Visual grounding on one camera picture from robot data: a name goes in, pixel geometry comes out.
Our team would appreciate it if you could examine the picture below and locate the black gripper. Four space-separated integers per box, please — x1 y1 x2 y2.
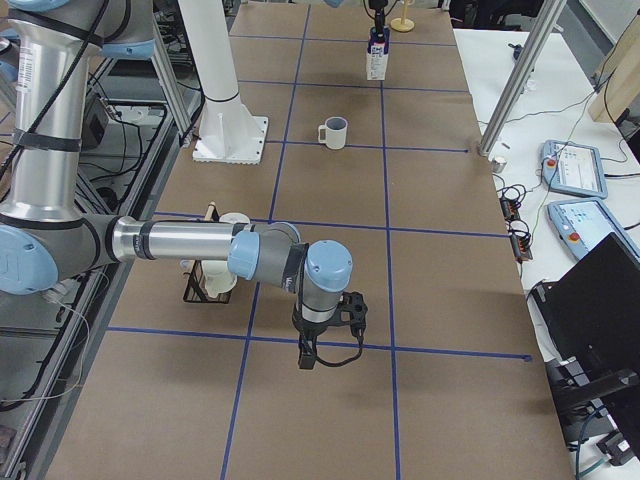
367 0 389 39
293 312 330 370

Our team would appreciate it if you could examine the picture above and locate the blue white milk carton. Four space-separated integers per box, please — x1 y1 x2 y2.
366 26 390 81

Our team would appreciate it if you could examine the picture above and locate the white mug grey inside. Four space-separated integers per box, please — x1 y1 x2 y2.
318 116 348 150

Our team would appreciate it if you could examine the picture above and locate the white cup in rack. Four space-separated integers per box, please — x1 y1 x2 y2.
219 212 251 224

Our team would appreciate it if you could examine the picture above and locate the small metal cup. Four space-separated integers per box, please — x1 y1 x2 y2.
491 156 507 174

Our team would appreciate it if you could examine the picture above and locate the wooden mug tree stand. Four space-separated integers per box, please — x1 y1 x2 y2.
390 0 415 33

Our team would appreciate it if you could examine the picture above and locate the black power strip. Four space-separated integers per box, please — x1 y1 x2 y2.
499 198 533 263

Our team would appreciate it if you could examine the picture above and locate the teach pendant far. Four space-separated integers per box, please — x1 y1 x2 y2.
541 140 608 199

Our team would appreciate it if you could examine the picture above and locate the teach pendant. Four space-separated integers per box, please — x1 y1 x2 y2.
541 140 608 199
546 197 634 260

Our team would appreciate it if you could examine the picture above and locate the black laptop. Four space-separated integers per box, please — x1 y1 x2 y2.
532 233 639 443

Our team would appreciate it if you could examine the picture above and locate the teach pendant near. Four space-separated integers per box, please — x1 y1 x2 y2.
546 197 634 260

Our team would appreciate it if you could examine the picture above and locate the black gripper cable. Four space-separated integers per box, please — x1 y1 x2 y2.
294 269 366 367

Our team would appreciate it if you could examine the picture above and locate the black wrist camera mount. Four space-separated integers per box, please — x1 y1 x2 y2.
336 292 368 337

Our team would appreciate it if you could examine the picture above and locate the black wire dish rack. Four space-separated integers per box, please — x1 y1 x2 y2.
182 201 236 306

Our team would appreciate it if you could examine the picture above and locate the aluminium frame post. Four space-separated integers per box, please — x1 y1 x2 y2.
478 0 567 157

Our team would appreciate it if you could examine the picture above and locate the white camera post with base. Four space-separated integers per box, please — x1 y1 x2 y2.
179 0 269 165

